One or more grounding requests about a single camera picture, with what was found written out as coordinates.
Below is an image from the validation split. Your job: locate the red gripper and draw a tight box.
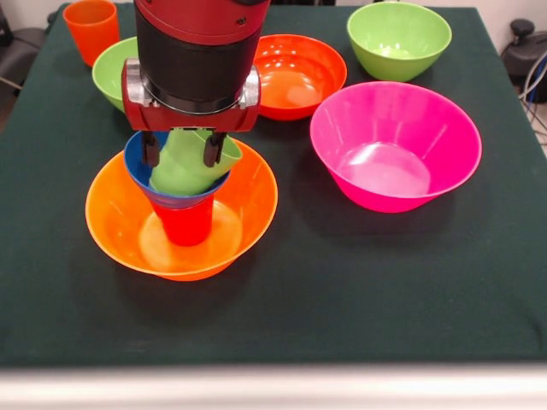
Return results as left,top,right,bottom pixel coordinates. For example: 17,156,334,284
121,59,262,168

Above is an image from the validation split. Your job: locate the green plastic cup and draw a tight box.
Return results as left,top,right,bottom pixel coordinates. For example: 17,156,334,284
149,155,223,198
160,129,244,177

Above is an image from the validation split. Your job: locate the small blue plastic bowl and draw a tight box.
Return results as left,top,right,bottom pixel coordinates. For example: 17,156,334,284
123,130,232,209

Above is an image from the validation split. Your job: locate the red plastic cup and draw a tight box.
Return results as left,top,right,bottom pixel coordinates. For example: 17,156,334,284
150,194,215,247

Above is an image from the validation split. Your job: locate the large orange plastic bowl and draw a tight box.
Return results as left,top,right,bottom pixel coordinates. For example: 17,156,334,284
85,140,279,282

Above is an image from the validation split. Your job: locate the large pink plastic bowl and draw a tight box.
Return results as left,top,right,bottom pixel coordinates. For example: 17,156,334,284
309,81,483,214

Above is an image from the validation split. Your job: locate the green plastic bowl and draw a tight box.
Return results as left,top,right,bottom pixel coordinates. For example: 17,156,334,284
346,2,453,83
91,37,140,114

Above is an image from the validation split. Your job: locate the red-orange plastic bowl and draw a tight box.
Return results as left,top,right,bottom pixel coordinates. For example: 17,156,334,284
251,34,348,122

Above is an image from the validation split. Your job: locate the orange-red plastic cup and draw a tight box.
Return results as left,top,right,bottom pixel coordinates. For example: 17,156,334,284
62,0,121,67

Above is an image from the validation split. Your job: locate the dark green table cloth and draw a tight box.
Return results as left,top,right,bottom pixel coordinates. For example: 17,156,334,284
0,2,547,368

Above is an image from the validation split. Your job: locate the grey cable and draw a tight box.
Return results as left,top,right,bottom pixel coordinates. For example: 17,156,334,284
518,50,547,146

